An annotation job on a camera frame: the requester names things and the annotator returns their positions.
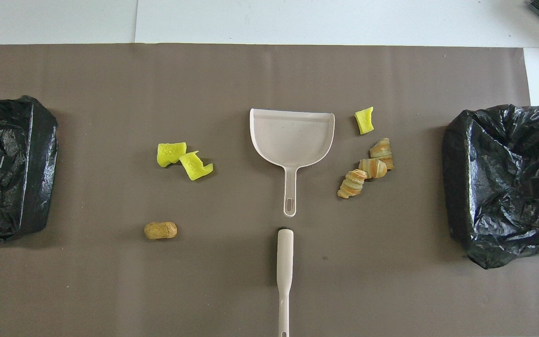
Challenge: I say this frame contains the small yellow sponge piece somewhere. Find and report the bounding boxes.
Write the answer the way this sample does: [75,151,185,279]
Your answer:
[355,107,375,135]

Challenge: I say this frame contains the chunky yellow sponge piece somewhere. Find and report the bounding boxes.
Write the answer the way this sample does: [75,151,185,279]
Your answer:
[157,142,188,168]

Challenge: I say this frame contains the beige plastic dustpan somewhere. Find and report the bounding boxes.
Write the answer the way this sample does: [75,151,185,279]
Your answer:
[249,108,335,218]

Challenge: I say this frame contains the smooth black bag lined bin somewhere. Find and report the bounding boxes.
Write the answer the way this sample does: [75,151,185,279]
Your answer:
[0,95,58,241]

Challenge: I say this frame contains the beige brush with black bristles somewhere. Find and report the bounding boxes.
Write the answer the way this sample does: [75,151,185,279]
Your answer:
[277,227,294,337]

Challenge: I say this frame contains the brown potato-like lump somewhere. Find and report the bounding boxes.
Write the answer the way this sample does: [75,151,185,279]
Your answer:
[144,221,178,240]

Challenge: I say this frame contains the long notched yellow sponge piece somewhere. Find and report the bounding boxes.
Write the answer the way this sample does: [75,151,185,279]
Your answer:
[179,151,214,181]

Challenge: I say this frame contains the brown paper table mat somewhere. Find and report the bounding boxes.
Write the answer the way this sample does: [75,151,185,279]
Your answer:
[0,44,539,337]

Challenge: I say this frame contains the crumpled black bag lined bin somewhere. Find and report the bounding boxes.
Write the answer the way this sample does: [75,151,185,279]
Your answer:
[442,104,539,270]

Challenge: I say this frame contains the striped toy croissant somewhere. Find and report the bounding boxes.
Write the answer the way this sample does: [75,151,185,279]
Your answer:
[358,158,388,179]
[337,169,368,199]
[369,138,394,170]

